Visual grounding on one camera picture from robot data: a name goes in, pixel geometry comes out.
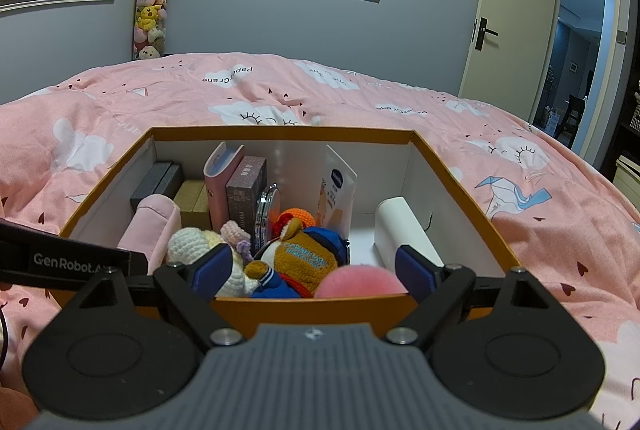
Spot bear plush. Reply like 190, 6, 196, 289
244, 217, 349, 300

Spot pink printed blanket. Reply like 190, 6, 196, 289
0, 52, 640, 430

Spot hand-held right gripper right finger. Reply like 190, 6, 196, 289
386, 244, 551, 346

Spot round chrome mirror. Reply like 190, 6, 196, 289
252, 182, 281, 256

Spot peach cloth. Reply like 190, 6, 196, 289
0, 385, 38, 430

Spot orange crochet ball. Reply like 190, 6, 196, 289
272, 208, 317, 236

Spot column of plush toys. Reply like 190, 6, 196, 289
132, 0, 173, 61

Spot cream crochet doll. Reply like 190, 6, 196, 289
166, 227, 261, 298

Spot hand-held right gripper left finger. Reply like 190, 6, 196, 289
75, 242, 244, 347

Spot dark chair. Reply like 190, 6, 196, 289
560, 94, 586, 148

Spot pink fluffy ball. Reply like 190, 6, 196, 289
314, 264, 408, 300

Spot pink wallet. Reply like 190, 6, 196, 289
203, 141, 246, 231

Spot gold gift box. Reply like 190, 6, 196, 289
173, 180, 211, 216

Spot black door handle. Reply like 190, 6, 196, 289
472, 16, 499, 51

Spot black case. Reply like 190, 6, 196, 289
130, 161, 184, 213

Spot white lotion tube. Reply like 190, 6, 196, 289
316, 145, 358, 238

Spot orange cardboard box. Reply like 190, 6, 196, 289
59, 126, 523, 338

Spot brown printed box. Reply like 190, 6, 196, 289
226, 156, 267, 236

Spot cream door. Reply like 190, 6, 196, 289
457, 0, 561, 123

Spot small pink crochet toy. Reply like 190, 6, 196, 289
220, 220, 253, 256

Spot pink fabric pouch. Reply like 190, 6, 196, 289
117, 195, 182, 256

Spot white foam block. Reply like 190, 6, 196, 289
374, 196, 446, 271

